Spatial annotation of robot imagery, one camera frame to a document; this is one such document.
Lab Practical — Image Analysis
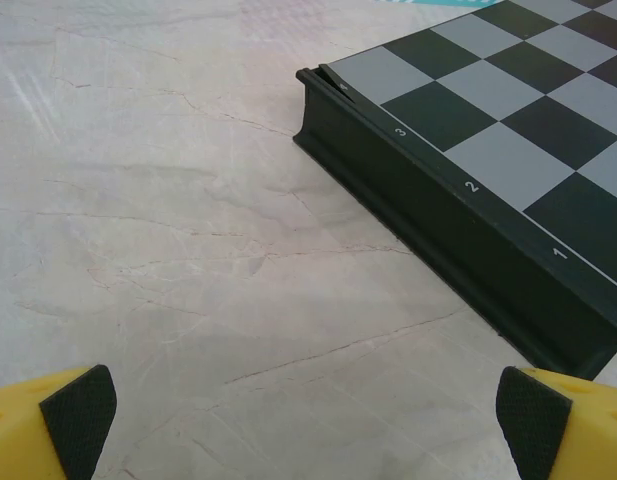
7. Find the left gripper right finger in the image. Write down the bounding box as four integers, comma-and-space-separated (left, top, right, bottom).
496, 365, 617, 480

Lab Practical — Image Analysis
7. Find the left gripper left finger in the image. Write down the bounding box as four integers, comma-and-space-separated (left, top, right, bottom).
0, 364, 118, 480

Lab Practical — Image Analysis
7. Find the black folding chessboard box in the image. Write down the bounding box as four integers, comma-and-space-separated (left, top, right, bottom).
293, 0, 617, 381

